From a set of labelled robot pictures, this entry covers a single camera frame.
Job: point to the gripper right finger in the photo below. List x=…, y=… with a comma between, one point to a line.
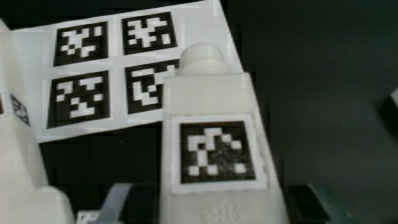
x=315, y=207

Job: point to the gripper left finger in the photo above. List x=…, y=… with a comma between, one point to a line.
x=130, y=204

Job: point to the white chair leg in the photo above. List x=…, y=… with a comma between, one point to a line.
x=219, y=187

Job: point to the white tagged cube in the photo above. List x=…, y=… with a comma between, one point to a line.
x=90, y=217

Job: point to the white seat block with pegs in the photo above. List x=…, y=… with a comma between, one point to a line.
x=393, y=97

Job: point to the white chair seat plate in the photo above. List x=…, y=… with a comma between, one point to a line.
x=97, y=61

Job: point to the white chair back frame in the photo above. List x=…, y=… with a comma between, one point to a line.
x=34, y=203

